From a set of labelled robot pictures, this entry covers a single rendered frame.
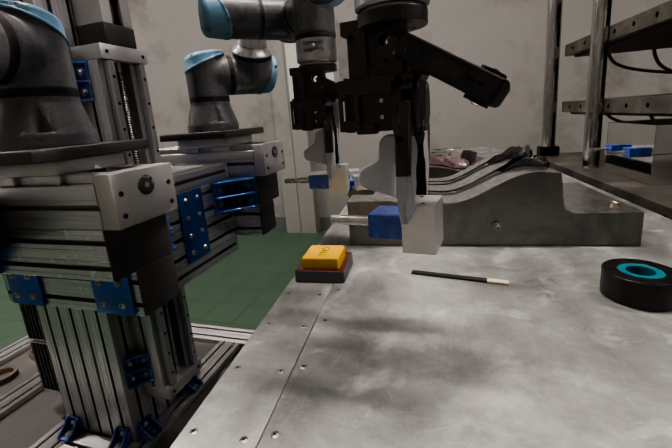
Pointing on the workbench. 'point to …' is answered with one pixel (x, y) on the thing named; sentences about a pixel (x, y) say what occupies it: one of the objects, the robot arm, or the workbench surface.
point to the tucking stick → (461, 277)
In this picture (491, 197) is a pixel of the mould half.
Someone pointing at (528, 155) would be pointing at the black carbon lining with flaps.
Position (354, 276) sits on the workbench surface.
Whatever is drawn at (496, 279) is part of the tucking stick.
